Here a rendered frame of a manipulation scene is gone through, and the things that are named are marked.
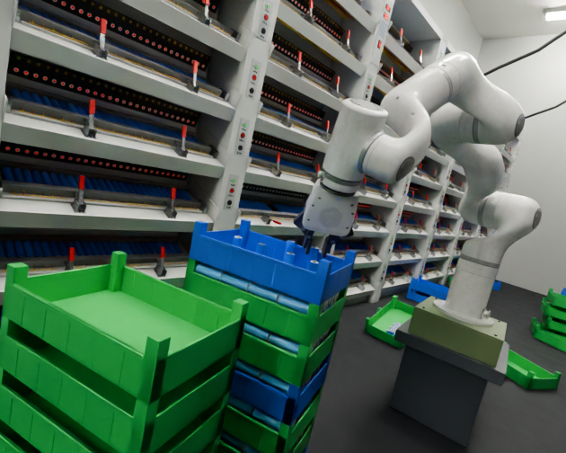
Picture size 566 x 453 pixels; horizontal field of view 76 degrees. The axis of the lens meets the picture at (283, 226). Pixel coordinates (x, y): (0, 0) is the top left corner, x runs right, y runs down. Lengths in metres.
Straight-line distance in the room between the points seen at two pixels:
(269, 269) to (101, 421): 0.35
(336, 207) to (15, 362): 0.58
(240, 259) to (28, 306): 0.34
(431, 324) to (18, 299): 1.08
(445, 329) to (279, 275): 0.72
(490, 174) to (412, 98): 0.47
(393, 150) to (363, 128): 0.06
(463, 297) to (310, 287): 0.76
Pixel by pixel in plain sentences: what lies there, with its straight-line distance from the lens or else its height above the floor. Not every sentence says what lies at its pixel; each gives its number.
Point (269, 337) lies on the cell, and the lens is 0.74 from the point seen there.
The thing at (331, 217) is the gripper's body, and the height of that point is 0.63.
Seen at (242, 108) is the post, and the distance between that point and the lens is 1.28.
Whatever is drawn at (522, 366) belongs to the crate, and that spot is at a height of 0.01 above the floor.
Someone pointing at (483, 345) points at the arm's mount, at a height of 0.33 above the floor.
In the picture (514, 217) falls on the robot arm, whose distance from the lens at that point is 1.29.
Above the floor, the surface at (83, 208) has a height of 0.49.
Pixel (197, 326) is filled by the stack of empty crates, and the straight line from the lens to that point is 0.67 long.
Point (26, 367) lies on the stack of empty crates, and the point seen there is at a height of 0.35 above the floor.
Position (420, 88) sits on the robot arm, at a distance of 0.81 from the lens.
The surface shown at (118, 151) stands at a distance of 1.07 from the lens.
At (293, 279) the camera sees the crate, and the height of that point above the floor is 0.51.
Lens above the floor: 0.69
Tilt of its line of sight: 8 degrees down
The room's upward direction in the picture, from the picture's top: 12 degrees clockwise
